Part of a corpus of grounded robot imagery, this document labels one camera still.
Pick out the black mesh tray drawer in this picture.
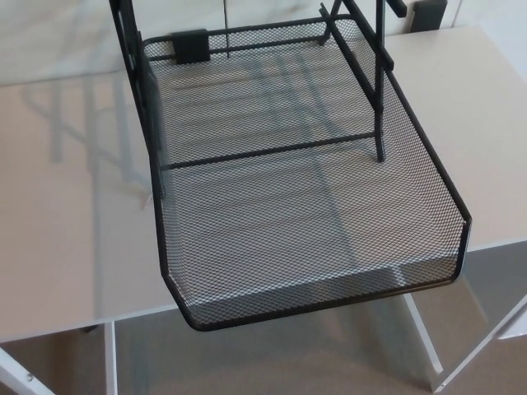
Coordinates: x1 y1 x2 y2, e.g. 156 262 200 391
142 14 472 333

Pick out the white cabinet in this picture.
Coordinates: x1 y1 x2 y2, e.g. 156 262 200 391
0 0 527 86

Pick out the black cabinet handle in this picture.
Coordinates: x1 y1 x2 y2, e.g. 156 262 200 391
413 0 448 23
172 28 210 65

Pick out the white metal-frame table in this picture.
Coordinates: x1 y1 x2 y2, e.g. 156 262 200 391
0 23 527 395

